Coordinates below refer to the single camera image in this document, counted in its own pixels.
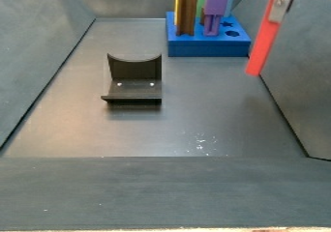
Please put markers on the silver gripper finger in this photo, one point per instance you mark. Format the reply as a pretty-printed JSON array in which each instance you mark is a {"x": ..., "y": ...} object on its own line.
[{"x": 279, "y": 9}]

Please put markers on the red rectangular block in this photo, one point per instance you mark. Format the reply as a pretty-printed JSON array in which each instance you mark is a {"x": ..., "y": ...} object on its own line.
[{"x": 263, "y": 43}]

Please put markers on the blue peg board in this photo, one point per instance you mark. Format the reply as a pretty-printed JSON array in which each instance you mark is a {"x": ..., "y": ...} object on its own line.
[{"x": 230, "y": 43}]

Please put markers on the purple pentagon peg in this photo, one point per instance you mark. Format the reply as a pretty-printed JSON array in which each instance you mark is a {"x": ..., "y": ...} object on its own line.
[{"x": 213, "y": 11}]

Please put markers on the brown notched block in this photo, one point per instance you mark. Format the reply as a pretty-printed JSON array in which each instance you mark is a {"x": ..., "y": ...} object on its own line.
[{"x": 185, "y": 26}]

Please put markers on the dark grey curved holder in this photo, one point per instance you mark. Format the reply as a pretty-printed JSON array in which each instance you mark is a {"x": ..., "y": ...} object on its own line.
[{"x": 135, "y": 80}]

